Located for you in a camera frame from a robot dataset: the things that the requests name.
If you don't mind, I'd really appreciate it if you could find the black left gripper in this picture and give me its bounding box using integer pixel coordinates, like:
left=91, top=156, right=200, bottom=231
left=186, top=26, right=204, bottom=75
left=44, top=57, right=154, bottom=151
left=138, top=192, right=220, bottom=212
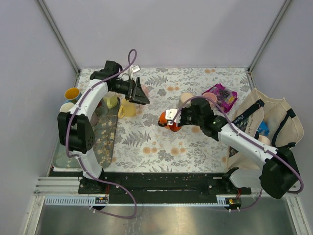
left=111, top=77, right=150, bottom=105

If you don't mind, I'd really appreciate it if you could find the orange mug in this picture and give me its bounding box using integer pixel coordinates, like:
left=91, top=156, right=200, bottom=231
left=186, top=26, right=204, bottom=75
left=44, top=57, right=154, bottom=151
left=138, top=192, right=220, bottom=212
left=158, top=111, right=181, bottom=132

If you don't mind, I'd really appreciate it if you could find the light green faceted mug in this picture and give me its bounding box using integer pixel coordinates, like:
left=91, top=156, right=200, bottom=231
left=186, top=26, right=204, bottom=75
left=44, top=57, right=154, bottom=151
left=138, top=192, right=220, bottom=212
left=102, top=92, right=118, bottom=109

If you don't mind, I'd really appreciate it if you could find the blue floral mug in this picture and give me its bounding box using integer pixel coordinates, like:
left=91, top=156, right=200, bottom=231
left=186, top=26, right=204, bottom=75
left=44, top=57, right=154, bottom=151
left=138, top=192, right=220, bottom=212
left=64, top=88, right=82, bottom=104

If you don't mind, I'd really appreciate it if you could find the dark teal mug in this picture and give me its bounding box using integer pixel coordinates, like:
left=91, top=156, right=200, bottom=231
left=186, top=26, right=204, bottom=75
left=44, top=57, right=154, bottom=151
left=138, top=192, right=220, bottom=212
left=59, top=102, right=75, bottom=113

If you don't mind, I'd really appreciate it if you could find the lilac mug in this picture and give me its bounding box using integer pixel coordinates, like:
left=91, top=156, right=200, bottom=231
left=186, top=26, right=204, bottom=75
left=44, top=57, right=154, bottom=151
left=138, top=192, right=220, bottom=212
left=90, top=112, right=98, bottom=126

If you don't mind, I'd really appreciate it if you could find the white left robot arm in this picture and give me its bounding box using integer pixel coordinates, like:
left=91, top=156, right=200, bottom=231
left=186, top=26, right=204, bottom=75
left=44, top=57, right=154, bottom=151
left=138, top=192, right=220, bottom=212
left=57, top=61, right=150, bottom=193

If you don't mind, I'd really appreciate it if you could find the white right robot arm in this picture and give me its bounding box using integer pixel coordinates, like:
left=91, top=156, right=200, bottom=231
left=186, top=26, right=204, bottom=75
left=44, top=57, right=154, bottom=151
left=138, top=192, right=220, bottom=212
left=173, top=96, right=304, bottom=199

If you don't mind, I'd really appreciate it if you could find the light pink ribbed mug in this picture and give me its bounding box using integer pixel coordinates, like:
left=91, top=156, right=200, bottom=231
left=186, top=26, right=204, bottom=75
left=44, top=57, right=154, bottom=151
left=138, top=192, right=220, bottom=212
left=141, top=85, right=149, bottom=96

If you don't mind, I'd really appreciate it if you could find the yellow mug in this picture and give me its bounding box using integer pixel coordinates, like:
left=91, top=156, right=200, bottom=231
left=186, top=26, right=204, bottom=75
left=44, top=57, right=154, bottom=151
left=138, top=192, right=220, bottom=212
left=117, top=98, right=136, bottom=118

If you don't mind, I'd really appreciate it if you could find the cream floral mug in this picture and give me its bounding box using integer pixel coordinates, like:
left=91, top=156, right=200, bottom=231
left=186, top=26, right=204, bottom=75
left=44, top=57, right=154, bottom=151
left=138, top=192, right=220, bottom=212
left=178, top=93, right=194, bottom=108

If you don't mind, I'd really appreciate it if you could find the pink floral mug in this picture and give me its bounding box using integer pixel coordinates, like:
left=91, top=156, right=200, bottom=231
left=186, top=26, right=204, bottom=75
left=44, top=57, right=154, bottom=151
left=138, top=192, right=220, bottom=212
left=202, top=92, right=218, bottom=107

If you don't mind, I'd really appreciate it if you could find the pink mug inside bag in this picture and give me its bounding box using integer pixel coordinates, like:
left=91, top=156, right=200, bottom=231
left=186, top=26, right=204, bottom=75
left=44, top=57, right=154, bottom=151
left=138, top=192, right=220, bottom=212
left=258, top=135, right=271, bottom=146

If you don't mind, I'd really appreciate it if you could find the purple candy bag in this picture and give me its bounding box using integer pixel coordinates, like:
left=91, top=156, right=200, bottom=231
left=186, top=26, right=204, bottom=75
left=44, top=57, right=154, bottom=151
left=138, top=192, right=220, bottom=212
left=207, top=83, right=238, bottom=113

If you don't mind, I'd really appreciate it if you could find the green floral tray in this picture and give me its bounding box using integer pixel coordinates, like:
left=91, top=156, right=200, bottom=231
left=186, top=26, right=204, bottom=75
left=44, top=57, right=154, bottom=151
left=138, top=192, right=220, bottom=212
left=52, top=101, right=119, bottom=172

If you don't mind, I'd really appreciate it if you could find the blue packet inside bag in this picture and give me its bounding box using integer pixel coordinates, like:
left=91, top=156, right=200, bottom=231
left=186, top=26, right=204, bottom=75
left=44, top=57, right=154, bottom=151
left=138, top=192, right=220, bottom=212
left=257, top=121, right=269, bottom=136

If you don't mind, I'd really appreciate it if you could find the cream canvas tote bag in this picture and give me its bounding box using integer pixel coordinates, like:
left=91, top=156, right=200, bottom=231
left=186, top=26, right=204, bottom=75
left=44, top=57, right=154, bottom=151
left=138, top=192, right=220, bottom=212
left=225, top=88, right=305, bottom=172

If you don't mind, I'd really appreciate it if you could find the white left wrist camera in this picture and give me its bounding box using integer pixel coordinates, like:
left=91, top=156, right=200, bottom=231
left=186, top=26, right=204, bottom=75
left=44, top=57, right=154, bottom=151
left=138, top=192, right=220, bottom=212
left=130, top=65, right=141, bottom=73

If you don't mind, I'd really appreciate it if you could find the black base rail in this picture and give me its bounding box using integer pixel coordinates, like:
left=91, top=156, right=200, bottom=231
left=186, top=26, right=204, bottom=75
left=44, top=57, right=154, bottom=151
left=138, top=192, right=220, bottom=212
left=79, top=172, right=251, bottom=195

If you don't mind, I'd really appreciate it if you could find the white cable duct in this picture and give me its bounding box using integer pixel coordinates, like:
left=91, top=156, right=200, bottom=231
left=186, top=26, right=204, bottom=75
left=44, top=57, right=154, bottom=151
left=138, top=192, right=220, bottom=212
left=45, top=196, right=109, bottom=206

